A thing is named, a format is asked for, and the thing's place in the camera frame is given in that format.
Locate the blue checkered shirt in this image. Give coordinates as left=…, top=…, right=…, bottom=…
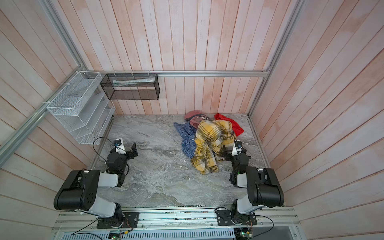
left=174, top=122, right=197, bottom=160

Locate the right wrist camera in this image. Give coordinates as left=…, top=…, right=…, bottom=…
left=232, top=139, right=243, bottom=156

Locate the maroon pink shirt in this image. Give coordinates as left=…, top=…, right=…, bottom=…
left=184, top=110, right=210, bottom=129

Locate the red cloth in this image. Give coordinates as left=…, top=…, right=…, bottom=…
left=214, top=113, right=244, bottom=137

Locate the yellow plaid shirt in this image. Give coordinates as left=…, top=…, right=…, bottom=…
left=191, top=120, right=236, bottom=175

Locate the aluminium mounting rail base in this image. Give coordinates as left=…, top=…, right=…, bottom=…
left=52, top=206, right=301, bottom=233

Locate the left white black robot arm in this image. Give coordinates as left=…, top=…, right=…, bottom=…
left=54, top=139, right=139, bottom=230

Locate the white wire mesh shelf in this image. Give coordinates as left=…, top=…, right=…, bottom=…
left=47, top=72, right=115, bottom=145

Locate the black mesh basket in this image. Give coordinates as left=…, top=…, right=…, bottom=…
left=101, top=73, right=161, bottom=101

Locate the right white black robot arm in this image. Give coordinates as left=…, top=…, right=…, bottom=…
left=215, top=151, right=285, bottom=226

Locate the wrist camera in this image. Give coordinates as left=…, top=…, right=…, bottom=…
left=114, top=138, right=127, bottom=155
left=232, top=139, right=243, bottom=156

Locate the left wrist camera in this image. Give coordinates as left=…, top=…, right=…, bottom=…
left=114, top=138, right=127, bottom=155

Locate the horizontal aluminium wall rail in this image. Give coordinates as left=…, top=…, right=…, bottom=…
left=98, top=70, right=269, bottom=77

